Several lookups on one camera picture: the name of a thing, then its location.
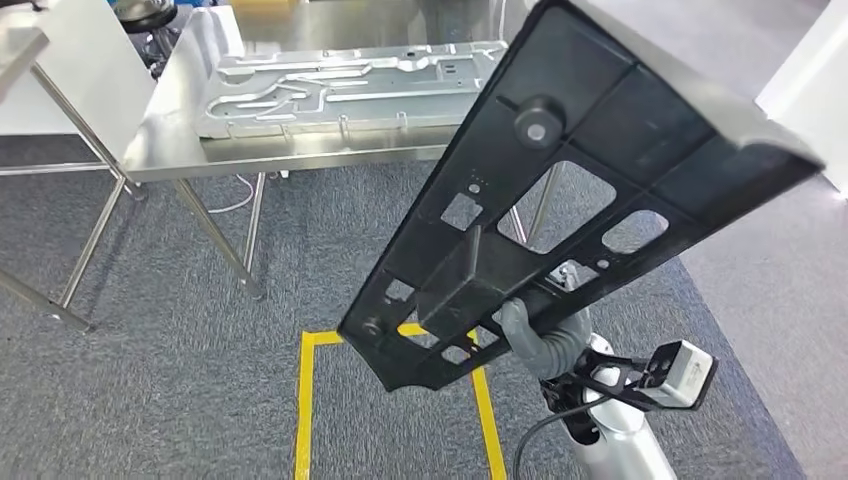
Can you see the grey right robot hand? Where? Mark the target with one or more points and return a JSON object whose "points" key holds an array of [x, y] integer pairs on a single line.
{"points": [[523, 334]]}

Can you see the black plastic panel part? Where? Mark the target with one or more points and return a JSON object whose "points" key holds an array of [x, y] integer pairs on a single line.
{"points": [[596, 132]]}

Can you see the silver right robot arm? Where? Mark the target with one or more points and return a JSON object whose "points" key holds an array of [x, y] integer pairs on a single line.
{"points": [[616, 444]]}

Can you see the stainless steel workbench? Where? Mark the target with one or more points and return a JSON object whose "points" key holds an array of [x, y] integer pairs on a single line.
{"points": [[179, 132]]}

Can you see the yellow floor tape square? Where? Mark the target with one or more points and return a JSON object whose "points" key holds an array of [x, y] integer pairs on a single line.
{"points": [[303, 411]]}

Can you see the machined aluminium fixture plate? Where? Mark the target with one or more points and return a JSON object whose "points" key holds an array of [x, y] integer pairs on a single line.
{"points": [[344, 99]]}

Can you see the white cabinet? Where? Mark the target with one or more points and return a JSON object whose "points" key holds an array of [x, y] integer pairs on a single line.
{"points": [[99, 66], [815, 99]]}

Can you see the black round stool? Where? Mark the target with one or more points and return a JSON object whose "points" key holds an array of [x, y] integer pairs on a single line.
{"points": [[146, 12]]}

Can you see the stainless steel table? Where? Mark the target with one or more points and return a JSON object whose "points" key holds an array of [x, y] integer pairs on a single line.
{"points": [[20, 53]]}

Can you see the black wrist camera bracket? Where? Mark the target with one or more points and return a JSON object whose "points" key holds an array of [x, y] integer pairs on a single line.
{"points": [[616, 391]]}

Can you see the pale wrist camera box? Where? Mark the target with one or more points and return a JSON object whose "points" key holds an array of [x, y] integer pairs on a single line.
{"points": [[686, 374]]}

